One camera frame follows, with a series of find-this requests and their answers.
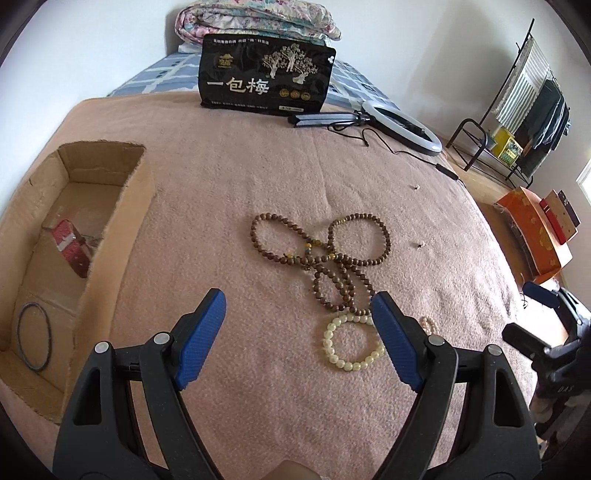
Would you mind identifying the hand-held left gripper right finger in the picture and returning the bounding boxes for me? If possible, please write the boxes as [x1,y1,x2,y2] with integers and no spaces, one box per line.
[370,291,541,480]

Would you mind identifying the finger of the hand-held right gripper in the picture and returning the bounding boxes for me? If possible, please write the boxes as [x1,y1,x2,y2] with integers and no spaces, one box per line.
[503,323,552,358]
[523,281,560,309]

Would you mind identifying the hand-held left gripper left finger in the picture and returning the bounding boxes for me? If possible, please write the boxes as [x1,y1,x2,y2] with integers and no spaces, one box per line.
[53,288,228,480]

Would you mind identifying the cream bead bracelet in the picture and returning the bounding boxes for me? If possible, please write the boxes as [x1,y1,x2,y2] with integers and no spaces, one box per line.
[323,311,386,371]

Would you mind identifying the long brown bead necklace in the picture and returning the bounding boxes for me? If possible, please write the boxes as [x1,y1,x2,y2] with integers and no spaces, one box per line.
[250,212,392,317]

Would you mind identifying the cardboard box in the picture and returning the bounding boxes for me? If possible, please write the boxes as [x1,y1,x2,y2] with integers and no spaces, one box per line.
[0,141,155,423]

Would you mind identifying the orange gift box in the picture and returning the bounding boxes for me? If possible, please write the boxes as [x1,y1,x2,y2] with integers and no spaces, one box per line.
[494,187,573,282]

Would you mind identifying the red flat box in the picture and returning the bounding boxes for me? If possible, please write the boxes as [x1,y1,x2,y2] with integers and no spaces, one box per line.
[539,194,568,245]

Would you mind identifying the dark maroon flat box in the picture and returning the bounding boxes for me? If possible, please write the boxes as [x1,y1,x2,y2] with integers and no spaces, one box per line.
[556,189,580,241]

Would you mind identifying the yellow green box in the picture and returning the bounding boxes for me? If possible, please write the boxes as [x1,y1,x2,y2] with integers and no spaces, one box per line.
[490,128,522,164]

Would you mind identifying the red watch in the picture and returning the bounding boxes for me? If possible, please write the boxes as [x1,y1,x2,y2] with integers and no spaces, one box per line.
[51,219,93,278]

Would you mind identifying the black metal clothes rack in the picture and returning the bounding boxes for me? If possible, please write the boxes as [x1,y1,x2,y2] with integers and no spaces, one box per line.
[445,18,571,190]

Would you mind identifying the pink blanket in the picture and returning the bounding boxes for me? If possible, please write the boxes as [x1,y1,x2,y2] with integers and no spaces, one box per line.
[0,90,539,480]

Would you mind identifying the dark hanging clothes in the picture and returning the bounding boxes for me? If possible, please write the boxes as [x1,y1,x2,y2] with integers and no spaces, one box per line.
[515,78,571,178]

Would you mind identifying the striped hanging cloth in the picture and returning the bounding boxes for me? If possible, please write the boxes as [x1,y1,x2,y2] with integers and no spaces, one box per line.
[492,41,550,134]

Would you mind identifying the black folded tripod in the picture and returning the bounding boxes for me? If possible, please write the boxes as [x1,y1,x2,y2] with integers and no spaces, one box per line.
[287,111,372,130]

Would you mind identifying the black snack bag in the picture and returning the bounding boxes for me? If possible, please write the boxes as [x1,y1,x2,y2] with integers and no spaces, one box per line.
[199,33,337,114]

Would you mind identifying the folded floral quilt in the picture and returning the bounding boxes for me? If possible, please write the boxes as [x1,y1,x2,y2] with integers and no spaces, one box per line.
[174,0,342,47]

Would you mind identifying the thin black ring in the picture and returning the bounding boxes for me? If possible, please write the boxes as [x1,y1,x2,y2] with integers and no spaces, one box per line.
[17,302,52,372]

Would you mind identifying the black ring light cable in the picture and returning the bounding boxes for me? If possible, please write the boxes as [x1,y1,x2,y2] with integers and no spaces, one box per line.
[355,127,462,185]

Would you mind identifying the white ring light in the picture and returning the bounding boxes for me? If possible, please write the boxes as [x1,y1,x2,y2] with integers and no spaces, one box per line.
[361,100,443,155]

